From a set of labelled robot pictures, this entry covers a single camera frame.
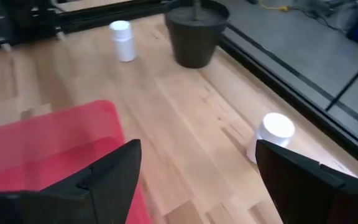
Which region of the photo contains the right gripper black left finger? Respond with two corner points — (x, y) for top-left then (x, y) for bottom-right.
(0, 139), (142, 224)

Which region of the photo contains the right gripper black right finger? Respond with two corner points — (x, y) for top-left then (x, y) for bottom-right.
(255, 139), (358, 224)

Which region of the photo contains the white pill bottle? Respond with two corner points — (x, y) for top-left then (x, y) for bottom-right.
(246, 112), (296, 164)
(109, 20), (136, 63)

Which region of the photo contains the pink translucent plastic basket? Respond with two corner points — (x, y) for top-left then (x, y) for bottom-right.
(0, 99), (152, 224)

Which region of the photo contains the green potted plant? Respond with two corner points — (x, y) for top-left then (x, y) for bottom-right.
(164, 0), (231, 69)

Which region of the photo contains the yellow extension cable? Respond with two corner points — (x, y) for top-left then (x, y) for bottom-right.
(258, 0), (290, 12)

